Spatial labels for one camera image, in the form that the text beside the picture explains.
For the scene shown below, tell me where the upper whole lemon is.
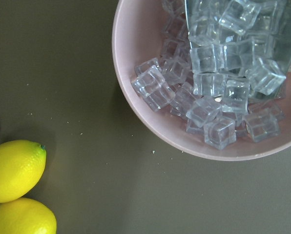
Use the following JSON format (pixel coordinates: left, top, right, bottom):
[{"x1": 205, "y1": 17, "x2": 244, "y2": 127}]
[{"x1": 0, "y1": 140, "x2": 46, "y2": 203}]

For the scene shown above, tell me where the pink bowl of ice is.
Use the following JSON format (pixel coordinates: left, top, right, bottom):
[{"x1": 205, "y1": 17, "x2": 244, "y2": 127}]
[{"x1": 112, "y1": 0, "x2": 291, "y2": 161}]

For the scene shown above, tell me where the steel ice scoop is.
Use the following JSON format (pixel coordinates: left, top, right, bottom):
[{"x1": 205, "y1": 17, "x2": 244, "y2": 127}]
[{"x1": 185, "y1": 0, "x2": 291, "y2": 100}]

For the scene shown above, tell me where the lower whole lemon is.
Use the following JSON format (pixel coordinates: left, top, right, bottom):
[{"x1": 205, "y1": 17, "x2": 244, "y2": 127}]
[{"x1": 0, "y1": 197, "x2": 57, "y2": 234}]

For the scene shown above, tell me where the whole lemon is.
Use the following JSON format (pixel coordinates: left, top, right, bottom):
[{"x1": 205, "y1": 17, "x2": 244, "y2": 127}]
[
  {"x1": 0, "y1": 140, "x2": 46, "y2": 203},
  {"x1": 0, "y1": 197, "x2": 57, "y2": 234}
]

